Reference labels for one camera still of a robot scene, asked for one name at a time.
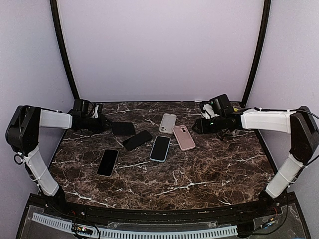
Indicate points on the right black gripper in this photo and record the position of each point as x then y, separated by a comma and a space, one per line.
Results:
202, 128

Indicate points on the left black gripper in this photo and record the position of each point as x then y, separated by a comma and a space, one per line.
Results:
102, 127

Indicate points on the phone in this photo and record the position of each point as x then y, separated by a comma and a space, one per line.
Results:
107, 163
123, 128
160, 149

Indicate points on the pink phone case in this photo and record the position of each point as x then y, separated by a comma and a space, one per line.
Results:
183, 137

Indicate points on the white phone case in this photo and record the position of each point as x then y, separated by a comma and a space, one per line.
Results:
167, 123

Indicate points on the black smartphone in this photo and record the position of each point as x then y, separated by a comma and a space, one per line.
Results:
137, 140

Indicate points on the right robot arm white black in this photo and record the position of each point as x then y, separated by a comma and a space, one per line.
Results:
220, 117

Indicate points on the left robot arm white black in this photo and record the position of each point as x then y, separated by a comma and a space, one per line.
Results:
22, 135

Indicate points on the white patterned mug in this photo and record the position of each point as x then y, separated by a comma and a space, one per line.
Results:
232, 132

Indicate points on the small green circuit board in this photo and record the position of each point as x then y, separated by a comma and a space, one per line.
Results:
81, 230

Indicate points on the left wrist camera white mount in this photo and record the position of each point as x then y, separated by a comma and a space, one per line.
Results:
96, 109

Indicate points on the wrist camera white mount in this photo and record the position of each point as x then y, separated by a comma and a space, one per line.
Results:
96, 109
207, 111

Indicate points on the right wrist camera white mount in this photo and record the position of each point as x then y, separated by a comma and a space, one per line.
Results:
207, 111

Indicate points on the black front rail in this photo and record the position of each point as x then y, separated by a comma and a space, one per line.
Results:
240, 213

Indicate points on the white slotted cable duct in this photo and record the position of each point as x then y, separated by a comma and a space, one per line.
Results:
105, 233

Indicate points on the left black frame post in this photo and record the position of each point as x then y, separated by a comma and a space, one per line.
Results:
62, 48

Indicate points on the black frame post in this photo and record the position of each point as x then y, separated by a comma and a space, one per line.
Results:
62, 48
258, 51

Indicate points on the right black frame post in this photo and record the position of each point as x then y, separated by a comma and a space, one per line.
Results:
258, 51

